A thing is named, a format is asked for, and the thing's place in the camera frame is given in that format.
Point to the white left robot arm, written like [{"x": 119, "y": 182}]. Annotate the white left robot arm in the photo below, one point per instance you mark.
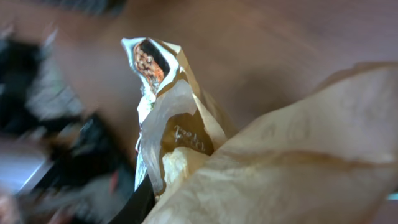
[{"x": 58, "y": 165}]

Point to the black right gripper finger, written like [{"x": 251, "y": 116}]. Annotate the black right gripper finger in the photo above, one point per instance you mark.
[{"x": 138, "y": 206}]

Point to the beige Pantree snack pouch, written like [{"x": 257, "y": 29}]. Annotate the beige Pantree snack pouch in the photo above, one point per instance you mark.
[{"x": 328, "y": 158}]

